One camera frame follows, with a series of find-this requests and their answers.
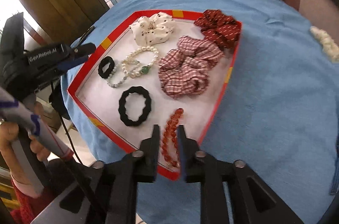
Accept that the red bead bracelet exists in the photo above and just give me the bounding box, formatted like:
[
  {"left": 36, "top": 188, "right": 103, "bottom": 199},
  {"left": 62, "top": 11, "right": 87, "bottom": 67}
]
[{"left": 161, "top": 108, "right": 185, "bottom": 169}]

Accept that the thick black wavy scrunchie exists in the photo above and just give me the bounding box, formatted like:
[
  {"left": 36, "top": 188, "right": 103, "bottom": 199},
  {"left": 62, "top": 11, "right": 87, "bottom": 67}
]
[{"left": 118, "top": 86, "right": 152, "bottom": 127}]

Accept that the small black scrunchie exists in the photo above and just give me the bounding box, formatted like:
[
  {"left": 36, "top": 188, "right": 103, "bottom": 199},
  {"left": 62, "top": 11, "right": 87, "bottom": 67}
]
[{"left": 98, "top": 56, "right": 115, "bottom": 79}]

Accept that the pale green bead bracelet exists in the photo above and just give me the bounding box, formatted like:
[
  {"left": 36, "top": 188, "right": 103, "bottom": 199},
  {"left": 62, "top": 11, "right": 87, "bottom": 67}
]
[{"left": 106, "top": 62, "right": 133, "bottom": 89}]

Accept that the white pearl bracelet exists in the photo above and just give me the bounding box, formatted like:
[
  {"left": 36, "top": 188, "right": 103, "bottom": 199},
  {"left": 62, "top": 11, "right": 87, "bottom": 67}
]
[{"left": 121, "top": 45, "right": 160, "bottom": 79}]

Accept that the white dotted scrunchie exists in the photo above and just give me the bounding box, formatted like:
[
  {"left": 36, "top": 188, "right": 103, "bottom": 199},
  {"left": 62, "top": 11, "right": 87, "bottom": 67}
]
[{"left": 129, "top": 12, "right": 176, "bottom": 47}]

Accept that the red plaid scrunchie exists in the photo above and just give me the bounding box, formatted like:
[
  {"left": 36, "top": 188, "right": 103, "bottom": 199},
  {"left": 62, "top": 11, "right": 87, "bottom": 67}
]
[{"left": 158, "top": 36, "right": 224, "bottom": 98}]

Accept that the red dotted scrunchie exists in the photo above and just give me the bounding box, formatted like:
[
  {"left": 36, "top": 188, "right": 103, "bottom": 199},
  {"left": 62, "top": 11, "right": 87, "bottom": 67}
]
[{"left": 194, "top": 10, "right": 241, "bottom": 52}]

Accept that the red jewelry tray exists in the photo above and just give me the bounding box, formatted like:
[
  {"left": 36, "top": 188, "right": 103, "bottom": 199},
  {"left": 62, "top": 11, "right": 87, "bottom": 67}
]
[{"left": 67, "top": 9, "right": 243, "bottom": 182}]

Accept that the person's left hand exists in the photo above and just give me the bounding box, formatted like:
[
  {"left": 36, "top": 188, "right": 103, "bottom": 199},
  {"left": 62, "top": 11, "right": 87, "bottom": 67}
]
[{"left": 0, "top": 102, "right": 51, "bottom": 185}]

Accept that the cream fuzzy scrunchie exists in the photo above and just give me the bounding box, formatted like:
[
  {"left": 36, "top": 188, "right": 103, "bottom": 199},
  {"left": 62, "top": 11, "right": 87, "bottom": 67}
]
[{"left": 310, "top": 26, "right": 339, "bottom": 63}]

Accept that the pink sofa bolster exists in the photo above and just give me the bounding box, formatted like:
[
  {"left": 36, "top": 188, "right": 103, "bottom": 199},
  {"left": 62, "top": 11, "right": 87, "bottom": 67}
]
[{"left": 283, "top": 0, "right": 338, "bottom": 42}]

